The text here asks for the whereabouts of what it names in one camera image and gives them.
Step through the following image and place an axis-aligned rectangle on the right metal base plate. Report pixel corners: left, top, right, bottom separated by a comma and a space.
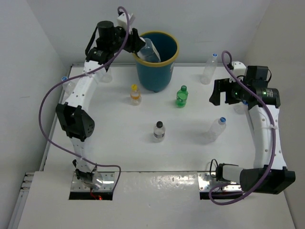
197, 171, 242, 193

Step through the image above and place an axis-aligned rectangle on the blue bin yellow rim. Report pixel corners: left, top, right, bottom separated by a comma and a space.
133, 31, 180, 93

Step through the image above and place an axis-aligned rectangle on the small bottle yellow cap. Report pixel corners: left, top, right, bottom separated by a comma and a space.
130, 84, 142, 105

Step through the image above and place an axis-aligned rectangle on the square clear bottle white cap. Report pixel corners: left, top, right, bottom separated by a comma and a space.
137, 37, 161, 63

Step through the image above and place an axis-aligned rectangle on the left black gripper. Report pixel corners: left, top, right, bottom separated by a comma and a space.
108, 25, 144, 53

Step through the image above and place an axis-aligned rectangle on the clear bottle blue cap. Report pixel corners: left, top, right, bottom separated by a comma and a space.
203, 117, 226, 144

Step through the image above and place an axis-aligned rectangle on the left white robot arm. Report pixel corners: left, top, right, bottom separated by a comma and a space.
56, 21, 145, 190

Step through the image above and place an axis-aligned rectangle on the metal base plate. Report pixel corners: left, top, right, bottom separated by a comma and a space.
70, 172, 114, 193
197, 171, 242, 193

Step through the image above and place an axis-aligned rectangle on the bottle with blue label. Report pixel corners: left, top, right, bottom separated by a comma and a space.
234, 101, 248, 115

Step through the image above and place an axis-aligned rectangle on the green plastic bottle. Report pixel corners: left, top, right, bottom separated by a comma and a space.
176, 85, 188, 108

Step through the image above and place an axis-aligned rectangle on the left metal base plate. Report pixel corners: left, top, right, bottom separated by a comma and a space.
70, 172, 114, 193

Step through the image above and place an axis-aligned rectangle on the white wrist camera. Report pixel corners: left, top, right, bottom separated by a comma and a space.
232, 61, 246, 77
117, 12, 135, 29

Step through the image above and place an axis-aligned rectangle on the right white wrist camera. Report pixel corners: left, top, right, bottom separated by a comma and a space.
232, 61, 246, 77

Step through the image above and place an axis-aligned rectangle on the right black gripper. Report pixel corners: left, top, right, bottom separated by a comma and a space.
210, 76, 250, 105

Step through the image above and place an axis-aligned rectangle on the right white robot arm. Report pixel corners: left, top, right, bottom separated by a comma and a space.
209, 66, 295, 194

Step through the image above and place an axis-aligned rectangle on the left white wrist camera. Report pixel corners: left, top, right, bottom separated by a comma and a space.
117, 12, 135, 29

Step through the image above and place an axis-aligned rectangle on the small bottle black cap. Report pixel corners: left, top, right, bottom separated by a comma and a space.
153, 121, 165, 142

